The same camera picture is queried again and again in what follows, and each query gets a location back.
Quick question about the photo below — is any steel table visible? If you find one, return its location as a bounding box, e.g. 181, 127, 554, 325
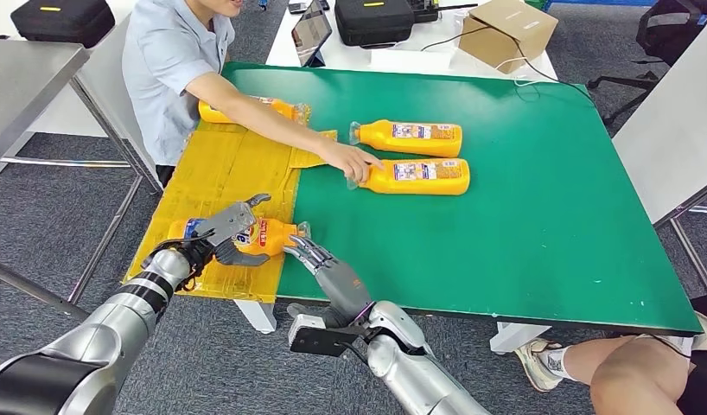
0, 38, 162, 319

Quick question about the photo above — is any grey table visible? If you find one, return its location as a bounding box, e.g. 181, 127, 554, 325
611, 14, 707, 293

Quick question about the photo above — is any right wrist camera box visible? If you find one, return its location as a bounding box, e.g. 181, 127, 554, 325
287, 313, 369, 359

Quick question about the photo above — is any person's right hand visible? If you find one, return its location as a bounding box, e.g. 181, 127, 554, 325
319, 142, 385, 184

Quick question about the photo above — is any black office chair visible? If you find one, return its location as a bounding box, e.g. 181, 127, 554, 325
587, 0, 707, 128

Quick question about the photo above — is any brown cardboard box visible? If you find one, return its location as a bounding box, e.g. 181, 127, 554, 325
458, 0, 559, 74

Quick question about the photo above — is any tablet on stand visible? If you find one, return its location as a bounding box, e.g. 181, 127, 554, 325
290, 0, 334, 67

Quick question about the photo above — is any yellow taped cardboard sheet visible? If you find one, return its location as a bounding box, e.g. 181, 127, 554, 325
122, 120, 339, 304

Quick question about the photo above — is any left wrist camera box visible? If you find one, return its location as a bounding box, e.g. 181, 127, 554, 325
193, 201, 258, 247

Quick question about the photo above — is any orange detergent bottle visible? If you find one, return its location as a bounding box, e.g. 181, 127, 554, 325
346, 158, 471, 196
197, 96, 312, 126
348, 119, 464, 158
167, 217, 312, 257

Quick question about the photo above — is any black radio device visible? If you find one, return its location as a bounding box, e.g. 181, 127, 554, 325
409, 0, 480, 22

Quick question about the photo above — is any white table leg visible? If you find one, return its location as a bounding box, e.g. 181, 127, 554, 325
234, 298, 278, 335
489, 323, 552, 355

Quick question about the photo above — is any person with bare legs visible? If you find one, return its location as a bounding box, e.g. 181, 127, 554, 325
513, 291, 707, 415

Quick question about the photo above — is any white table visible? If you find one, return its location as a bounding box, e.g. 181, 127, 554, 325
265, 0, 559, 81

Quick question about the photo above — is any white cable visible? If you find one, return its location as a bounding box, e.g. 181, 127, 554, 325
494, 54, 539, 87

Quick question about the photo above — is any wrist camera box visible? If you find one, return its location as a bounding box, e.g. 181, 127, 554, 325
287, 313, 369, 359
193, 201, 258, 247

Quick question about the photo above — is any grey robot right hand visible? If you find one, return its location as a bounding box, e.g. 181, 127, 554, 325
282, 234, 374, 329

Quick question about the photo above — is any black cable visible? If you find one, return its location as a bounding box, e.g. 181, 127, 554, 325
419, 22, 596, 105

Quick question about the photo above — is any black carrying case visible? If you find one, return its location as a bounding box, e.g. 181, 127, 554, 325
334, 0, 417, 47
10, 0, 117, 49

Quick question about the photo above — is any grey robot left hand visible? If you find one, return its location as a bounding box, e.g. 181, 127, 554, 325
214, 193, 272, 269

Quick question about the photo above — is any seated person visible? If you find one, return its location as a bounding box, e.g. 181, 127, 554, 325
122, 0, 385, 188

